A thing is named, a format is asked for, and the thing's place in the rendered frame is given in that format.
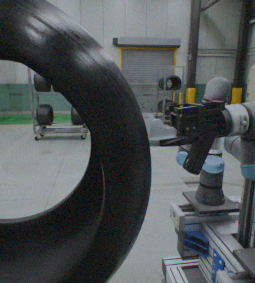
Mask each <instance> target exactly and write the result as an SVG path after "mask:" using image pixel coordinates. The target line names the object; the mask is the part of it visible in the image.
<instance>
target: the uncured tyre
mask: <svg viewBox="0 0 255 283"><path fill-rule="evenodd" d="M0 60H8V61H12V62H18V63H21V64H24V65H26V66H27V67H28V68H30V69H32V70H33V71H34V72H36V73H37V74H39V75H40V76H42V78H44V79H45V80H47V81H48V82H49V83H50V84H51V85H52V86H54V87H55V89H57V90H58V91H59V92H60V93H61V94H62V95H63V96H64V97H65V98H66V99H67V101H68V102H69V103H70V104H71V105H72V106H73V107H74V109H75V111H77V112H78V114H79V116H80V117H81V118H82V120H83V122H84V123H85V124H86V126H87V128H88V130H89V132H90V136H91V151H90V156H89V160H88V164H87V167H86V170H85V172H84V174H83V176H82V178H81V180H80V182H79V183H78V184H77V185H76V186H75V188H74V189H73V190H72V192H70V194H69V195H68V196H66V197H65V198H64V199H63V200H62V201H61V202H59V203H57V204H56V205H55V206H52V207H51V208H49V209H46V210H45V211H43V212H40V213H37V214H33V215H31V216H28V217H22V218H10V219H3V218H0V283H108V282H109V280H110V279H111V278H113V276H114V275H115V273H116V272H117V271H118V269H119V268H120V267H121V265H122V263H123V262H124V261H125V260H126V257H127V256H128V254H129V252H131V250H132V247H133V246H134V244H135V241H136V239H137V238H138V235H139V232H140V229H141V227H142V224H143V222H144V219H145V215H146V212H147V208H148V202H149V196H150V191H151V189H150V186H151V185H152V166H151V156H150V146H149V139H148V133H147V128H146V124H145V122H144V119H143V115H142V111H141V109H140V106H139V103H138V102H137V99H136V97H135V95H134V92H133V90H132V88H131V87H130V85H129V83H128V81H127V79H126V78H125V76H124V75H123V73H122V71H121V70H120V69H119V67H118V65H116V63H115V61H114V60H113V58H111V57H110V55H109V54H108V52H107V51H106V50H105V49H104V48H103V47H102V46H101V45H100V43H99V42H98V41H97V40H96V39H95V38H94V37H93V36H92V35H91V34H90V33H89V32H88V31H87V30H85V29H84V28H83V27H82V26H81V25H80V24H78V23H77V21H75V20H73V19H72V18H71V17H70V16H69V15H67V14H66V13H64V11H62V10H60V9H59V8H56V6H54V5H53V4H51V3H49V2H48V1H47V0H0Z"/></svg>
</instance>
